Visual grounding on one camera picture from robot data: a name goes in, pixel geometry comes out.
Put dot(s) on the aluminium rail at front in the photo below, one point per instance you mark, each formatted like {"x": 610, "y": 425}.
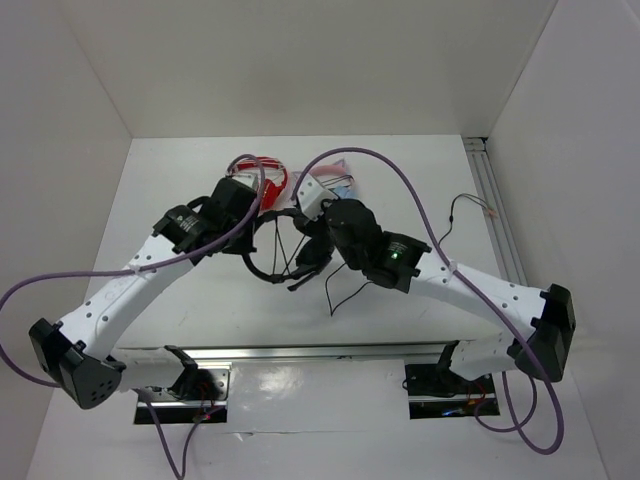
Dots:
{"x": 410, "y": 352}

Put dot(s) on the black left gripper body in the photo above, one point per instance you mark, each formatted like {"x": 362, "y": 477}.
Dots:
{"x": 241, "y": 243}

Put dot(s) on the aluminium rail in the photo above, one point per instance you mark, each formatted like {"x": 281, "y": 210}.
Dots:
{"x": 502, "y": 239}
{"x": 410, "y": 352}

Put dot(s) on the pink and blue cat headphones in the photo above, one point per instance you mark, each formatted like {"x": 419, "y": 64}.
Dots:
{"x": 336, "y": 177}

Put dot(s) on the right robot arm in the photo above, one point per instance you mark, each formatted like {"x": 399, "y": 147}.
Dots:
{"x": 537, "y": 325}

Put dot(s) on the aluminium rail at right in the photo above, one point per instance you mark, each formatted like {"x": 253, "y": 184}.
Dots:
{"x": 502, "y": 239}

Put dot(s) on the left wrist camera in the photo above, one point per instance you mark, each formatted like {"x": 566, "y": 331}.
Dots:
{"x": 251, "y": 178}

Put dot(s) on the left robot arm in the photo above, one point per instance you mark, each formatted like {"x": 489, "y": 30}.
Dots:
{"x": 78, "y": 351}

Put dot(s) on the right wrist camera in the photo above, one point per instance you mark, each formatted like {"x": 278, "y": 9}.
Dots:
{"x": 312, "y": 197}

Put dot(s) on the red headphones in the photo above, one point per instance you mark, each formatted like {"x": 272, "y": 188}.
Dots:
{"x": 276, "y": 178}

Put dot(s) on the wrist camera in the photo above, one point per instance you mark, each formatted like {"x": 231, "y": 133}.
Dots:
{"x": 251, "y": 178}
{"x": 312, "y": 197}

